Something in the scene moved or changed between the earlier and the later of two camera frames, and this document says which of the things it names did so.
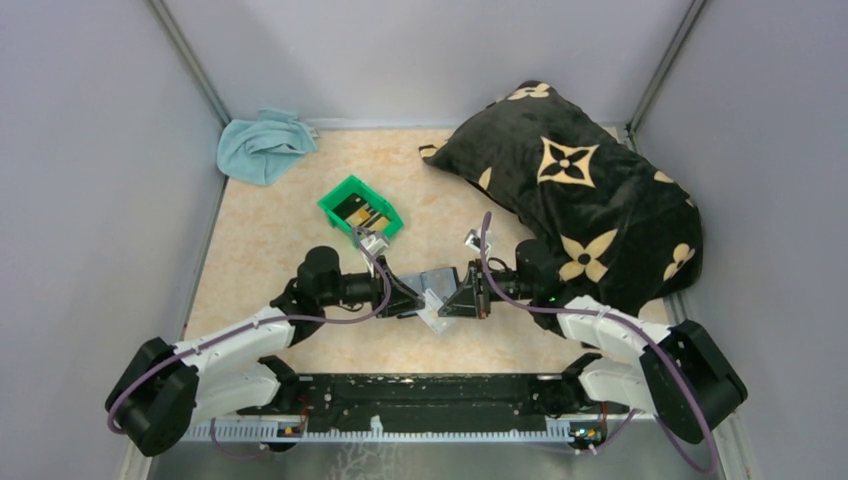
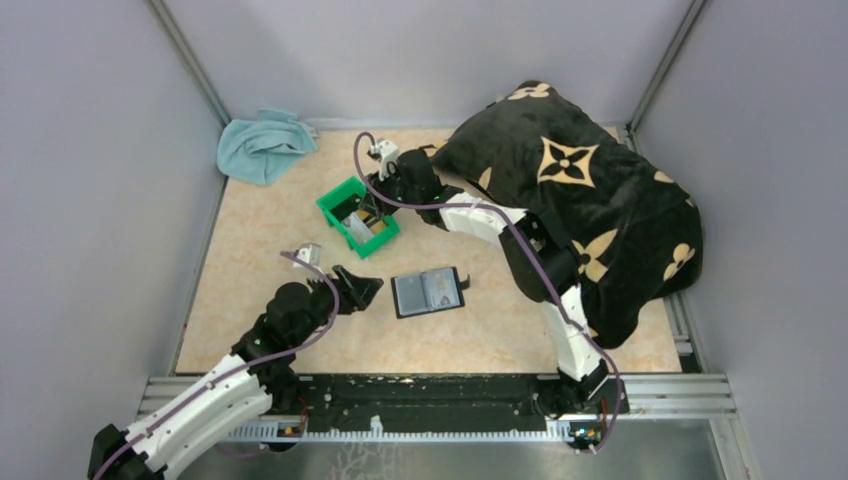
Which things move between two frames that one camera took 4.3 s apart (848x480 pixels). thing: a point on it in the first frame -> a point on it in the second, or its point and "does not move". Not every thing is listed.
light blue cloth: [257, 151] does not move
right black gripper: [476, 288] -> [399, 192]
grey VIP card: [430, 312] -> [357, 228]
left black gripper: [387, 291] -> [337, 291]
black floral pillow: [619, 228] does not move
